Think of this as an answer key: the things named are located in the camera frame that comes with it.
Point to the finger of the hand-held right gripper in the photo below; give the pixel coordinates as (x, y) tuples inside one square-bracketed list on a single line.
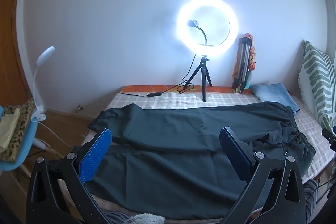
[(328, 134)]

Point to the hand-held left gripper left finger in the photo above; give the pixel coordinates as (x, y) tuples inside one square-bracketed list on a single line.
[(95, 155)]

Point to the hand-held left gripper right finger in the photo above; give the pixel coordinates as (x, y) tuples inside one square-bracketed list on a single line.
[(236, 154)]

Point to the black pants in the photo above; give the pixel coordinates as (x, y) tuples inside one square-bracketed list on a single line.
[(170, 134)]

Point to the metal door stopper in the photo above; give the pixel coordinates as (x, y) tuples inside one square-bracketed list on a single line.
[(78, 108)]

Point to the green striped pillow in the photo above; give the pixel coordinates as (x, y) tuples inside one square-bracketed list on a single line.
[(317, 74)]

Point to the person's striped trousers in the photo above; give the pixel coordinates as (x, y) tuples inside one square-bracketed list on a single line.
[(311, 197)]

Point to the folded blue jeans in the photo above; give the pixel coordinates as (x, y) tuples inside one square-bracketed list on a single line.
[(273, 94)]

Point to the blue chair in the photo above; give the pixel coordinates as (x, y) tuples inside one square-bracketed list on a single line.
[(26, 140)]

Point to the small black tripod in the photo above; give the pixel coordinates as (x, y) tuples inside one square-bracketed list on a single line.
[(203, 82)]

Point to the leopard print cloth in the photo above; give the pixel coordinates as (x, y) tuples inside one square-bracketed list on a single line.
[(25, 119)]

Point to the white fuzzy garment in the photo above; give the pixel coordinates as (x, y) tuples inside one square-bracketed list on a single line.
[(147, 219)]

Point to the checked bed blanket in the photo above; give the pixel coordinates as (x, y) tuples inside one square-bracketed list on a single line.
[(173, 102)]

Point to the pale yellow cloth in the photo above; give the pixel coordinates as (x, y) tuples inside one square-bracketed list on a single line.
[(9, 129)]

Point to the folded silver tripod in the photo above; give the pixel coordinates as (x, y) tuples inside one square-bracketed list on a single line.
[(243, 61)]

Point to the orange patterned scarf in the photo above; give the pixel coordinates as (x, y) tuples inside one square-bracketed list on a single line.
[(252, 56)]

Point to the white clip lamp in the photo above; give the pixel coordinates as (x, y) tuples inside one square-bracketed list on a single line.
[(46, 52)]

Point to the black gooseneck phone holder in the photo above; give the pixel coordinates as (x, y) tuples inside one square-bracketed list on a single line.
[(203, 33)]

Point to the wooden door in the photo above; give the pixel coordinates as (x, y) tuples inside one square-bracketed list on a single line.
[(10, 56)]

